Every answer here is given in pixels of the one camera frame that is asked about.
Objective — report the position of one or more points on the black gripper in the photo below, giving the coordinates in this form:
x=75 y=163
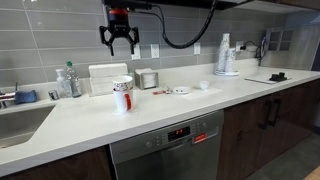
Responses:
x=119 y=26

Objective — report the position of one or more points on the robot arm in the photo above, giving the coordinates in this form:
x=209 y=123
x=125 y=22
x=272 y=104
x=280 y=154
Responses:
x=123 y=5

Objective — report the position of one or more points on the white folded paper towel stack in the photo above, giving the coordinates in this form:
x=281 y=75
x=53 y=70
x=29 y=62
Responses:
x=106 y=76

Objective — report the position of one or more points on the small clear plastic cup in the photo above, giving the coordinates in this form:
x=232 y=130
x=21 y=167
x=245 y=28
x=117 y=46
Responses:
x=204 y=85

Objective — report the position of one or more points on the tall patterned cup stack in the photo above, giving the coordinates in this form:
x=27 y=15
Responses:
x=224 y=50

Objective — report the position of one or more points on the short patterned cup stack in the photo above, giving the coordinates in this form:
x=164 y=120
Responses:
x=231 y=60

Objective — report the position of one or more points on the grey napkin dispenser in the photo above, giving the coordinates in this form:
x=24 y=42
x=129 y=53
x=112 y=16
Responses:
x=146 y=80

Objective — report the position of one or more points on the clear bottle green cap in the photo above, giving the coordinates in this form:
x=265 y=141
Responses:
x=74 y=81

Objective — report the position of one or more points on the red sauce packet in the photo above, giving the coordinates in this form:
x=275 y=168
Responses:
x=160 y=91

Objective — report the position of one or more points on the clear soap bottle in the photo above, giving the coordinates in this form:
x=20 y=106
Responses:
x=62 y=85

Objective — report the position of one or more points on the small white plate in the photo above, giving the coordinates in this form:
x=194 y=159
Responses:
x=181 y=90

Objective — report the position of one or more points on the small metal can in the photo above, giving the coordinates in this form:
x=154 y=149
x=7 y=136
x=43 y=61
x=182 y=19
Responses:
x=53 y=95

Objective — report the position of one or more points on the blue sponge cloth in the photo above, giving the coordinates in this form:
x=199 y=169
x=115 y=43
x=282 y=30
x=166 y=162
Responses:
x=25 y=96

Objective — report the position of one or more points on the round white tray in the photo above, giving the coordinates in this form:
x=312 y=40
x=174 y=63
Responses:
x=226 y=73

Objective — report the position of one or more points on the stainless steel dishwasher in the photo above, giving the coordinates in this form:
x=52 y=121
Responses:
x=166 y=153

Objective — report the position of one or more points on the chrome faucet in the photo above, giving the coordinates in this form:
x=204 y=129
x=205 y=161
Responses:
x=6 y=96

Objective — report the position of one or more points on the red dishwasher sticker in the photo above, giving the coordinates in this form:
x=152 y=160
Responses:
x=199 y=138

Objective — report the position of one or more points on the kitchen sink basin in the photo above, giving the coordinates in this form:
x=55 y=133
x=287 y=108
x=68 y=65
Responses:
x=20 y=126

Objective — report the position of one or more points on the dark wood sink cabinet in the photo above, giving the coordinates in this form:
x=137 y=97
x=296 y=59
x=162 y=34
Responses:
x=63 y=166

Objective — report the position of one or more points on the upper cabinet underside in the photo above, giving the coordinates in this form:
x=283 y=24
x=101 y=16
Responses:
x=260 y=4

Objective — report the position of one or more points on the white flat board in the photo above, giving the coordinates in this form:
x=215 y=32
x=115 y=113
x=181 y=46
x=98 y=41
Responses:
x=258 y=79

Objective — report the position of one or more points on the dark wood cabinet door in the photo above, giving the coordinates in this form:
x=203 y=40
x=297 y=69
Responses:
x=240 y=140
x=296 y=113

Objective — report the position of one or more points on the black block object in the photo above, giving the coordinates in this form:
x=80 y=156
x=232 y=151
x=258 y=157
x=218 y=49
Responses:
x=278 y=77

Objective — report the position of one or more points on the white wall light switch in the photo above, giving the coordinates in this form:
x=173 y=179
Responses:
x=136 y=56

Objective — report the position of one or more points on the white wall outlet with plug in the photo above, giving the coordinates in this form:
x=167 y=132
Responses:
x=239 y=46

